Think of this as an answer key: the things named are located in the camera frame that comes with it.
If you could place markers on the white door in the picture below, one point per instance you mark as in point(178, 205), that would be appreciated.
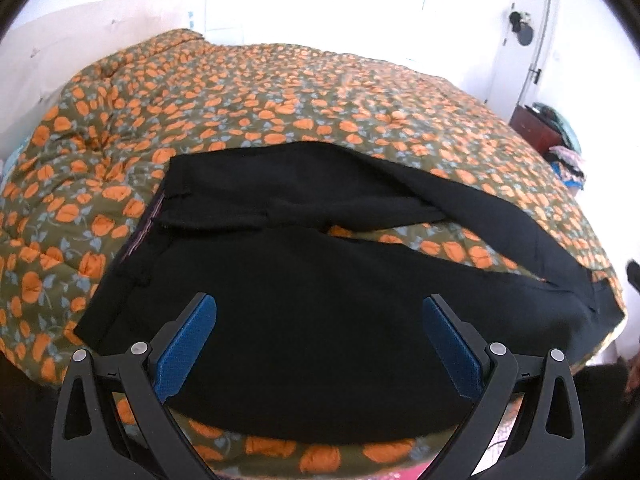
point(520, 70)

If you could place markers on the black pants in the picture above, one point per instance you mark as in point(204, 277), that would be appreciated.
point(320, 310)

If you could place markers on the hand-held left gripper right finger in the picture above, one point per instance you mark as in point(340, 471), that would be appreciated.
point(452, 345)

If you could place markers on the pile of colourful clothes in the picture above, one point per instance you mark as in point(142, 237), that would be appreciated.
point(567, 167)

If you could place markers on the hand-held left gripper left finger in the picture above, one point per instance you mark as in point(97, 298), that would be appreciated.
point(187, 345)

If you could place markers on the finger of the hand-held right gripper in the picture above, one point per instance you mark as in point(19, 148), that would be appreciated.
point(635, 275)

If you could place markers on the dark items hanging on door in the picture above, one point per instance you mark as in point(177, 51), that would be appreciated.
point(522, 30)

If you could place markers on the white headboard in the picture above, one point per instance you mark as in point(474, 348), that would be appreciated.
point(75, 35)

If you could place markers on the teal cloth bundle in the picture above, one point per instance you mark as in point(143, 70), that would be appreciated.
point(565, 127)

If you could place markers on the pink patterned rug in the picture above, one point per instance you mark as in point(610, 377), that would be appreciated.
point(450, 470)

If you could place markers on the orange floral quilt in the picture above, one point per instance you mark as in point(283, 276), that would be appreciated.
point(300, 95)

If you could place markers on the dark wooden cabinet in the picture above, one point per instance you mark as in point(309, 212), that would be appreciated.
point(532, 125)

